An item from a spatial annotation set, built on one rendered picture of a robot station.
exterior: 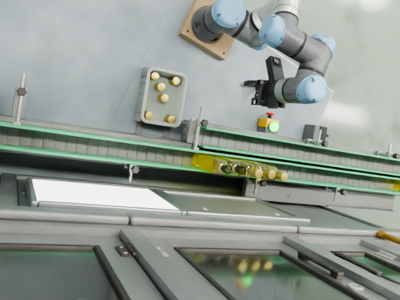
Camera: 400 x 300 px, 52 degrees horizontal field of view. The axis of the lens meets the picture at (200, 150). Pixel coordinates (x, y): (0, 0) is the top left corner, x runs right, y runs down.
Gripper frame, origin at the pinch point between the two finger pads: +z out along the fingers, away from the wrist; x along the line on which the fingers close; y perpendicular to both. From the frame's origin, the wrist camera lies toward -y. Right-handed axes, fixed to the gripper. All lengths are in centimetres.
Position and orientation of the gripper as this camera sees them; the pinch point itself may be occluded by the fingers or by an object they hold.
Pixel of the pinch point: (249, 85)
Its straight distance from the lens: 142.4
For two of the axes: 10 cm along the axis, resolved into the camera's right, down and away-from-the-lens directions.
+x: 9.0, 1.2, 4.3
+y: -1.6, 9.9, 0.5
